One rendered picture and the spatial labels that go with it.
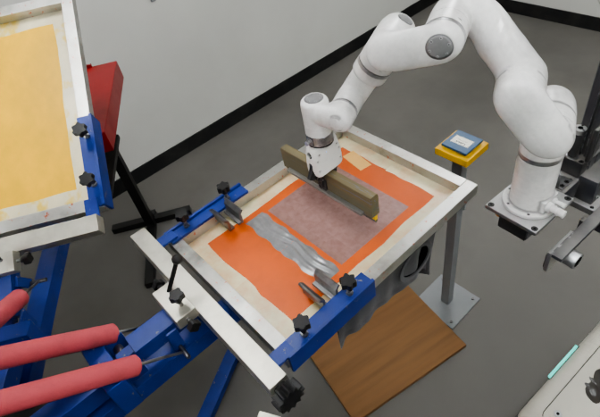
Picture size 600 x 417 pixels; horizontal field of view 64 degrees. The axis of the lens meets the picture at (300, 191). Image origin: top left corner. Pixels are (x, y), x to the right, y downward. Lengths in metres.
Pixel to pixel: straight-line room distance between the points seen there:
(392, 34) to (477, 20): 0.17
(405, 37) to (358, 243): 0.67
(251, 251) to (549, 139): 0.87
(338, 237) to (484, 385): 1.09
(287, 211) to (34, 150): 0.82
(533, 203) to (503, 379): 1.19
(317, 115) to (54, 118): 0.90
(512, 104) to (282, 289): 0.76
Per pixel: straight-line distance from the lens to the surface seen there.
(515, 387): 2.30
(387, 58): 1.01
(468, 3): 1.06
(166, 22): 3.28
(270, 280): 1.39
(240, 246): 1.50
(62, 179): 1.66
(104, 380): 1.21
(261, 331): 1.26
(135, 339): 1.31
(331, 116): 1.20
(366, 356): 2.29
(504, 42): 1.03
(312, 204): 1.56
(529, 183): 1.22
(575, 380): 2.05
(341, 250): 1.42
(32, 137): 1.75
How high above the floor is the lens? 2.04
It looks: 42 degrees down
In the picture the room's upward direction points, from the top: 12 degrees counter-clockwise
